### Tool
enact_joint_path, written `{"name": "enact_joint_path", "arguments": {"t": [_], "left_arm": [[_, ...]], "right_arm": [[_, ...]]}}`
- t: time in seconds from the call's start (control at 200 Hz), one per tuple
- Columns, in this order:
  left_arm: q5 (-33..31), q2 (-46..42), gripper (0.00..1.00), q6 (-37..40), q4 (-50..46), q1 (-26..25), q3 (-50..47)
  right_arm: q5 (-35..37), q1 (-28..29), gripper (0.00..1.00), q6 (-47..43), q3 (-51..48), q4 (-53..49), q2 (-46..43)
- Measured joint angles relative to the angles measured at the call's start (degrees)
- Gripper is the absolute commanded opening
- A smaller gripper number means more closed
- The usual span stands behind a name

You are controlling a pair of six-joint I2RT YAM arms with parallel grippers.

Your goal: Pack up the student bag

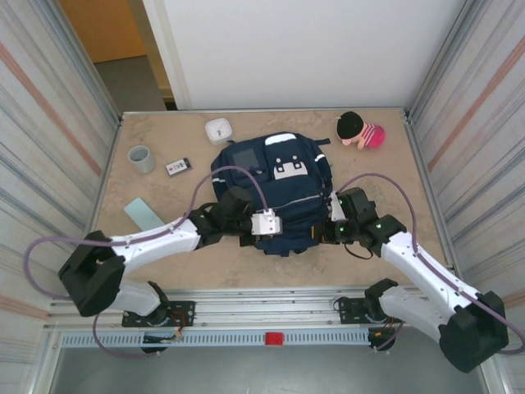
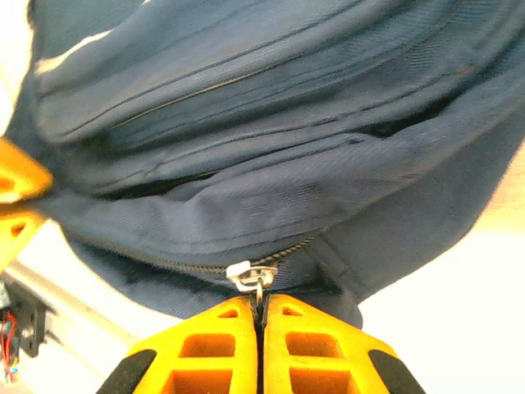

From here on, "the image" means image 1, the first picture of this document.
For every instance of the navy blue backpack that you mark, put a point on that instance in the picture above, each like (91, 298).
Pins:
(287, 193)

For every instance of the light blue pouch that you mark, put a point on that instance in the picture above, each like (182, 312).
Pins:
(143, 213)

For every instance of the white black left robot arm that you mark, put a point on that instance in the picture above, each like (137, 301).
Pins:
(156, 240)

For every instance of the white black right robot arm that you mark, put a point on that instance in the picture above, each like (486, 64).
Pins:
(426, 267)

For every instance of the pink plush doll black hair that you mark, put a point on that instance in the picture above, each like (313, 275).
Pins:
(369, 135)

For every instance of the white square box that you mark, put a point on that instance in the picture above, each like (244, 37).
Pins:
(218, 131)

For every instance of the aluminium mounting rails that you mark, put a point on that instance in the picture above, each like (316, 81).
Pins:
(266, 305)

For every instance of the grey cup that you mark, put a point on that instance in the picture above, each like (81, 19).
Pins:
(141, 162)

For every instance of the red button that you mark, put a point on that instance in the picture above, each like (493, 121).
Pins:
(274, 338)

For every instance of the brown wooden door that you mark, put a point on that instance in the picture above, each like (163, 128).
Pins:
(102, 28)

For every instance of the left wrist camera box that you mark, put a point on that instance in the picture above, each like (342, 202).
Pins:
(266, 223)

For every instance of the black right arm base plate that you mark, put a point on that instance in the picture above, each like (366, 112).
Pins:
(348, 308)

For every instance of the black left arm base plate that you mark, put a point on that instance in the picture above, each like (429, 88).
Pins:
(182, 308)

